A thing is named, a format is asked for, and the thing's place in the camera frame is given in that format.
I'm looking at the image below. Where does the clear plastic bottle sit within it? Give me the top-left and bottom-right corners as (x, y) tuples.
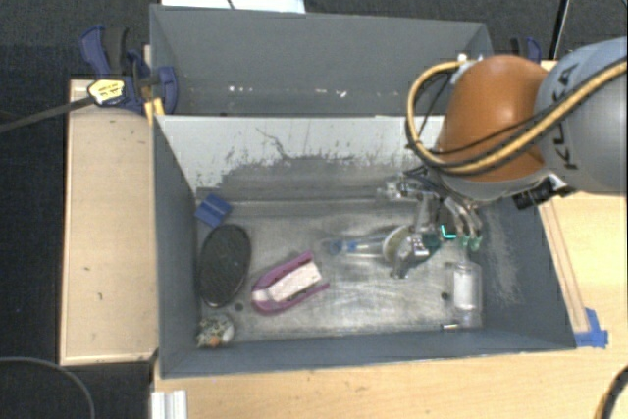
(318, 224), (418, 264)

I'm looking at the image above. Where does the pale wood board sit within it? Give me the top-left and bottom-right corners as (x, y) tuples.
(58, 78), (161, 367)

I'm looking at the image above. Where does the black oval disc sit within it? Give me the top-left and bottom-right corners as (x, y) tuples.
(197, 223), (253, 310)

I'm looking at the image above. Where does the blue flat block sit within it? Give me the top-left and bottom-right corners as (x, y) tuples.
(192, 192), (234, 229)

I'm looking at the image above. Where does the grey metal bin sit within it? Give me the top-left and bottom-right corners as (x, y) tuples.
(148, 3), (579, 380)

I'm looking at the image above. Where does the black cylinder on white bracket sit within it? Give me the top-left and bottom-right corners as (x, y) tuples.
(511, 173), (576, 212)

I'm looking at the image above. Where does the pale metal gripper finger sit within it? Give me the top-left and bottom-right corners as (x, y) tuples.
(391, 236), (431, 281)

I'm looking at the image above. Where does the speckled ball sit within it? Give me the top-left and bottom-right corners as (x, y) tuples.
(195, 312), (236, 350)

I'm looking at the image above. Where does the clear glass jar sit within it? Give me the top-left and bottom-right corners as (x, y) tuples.
(443, 259), (485, 329)

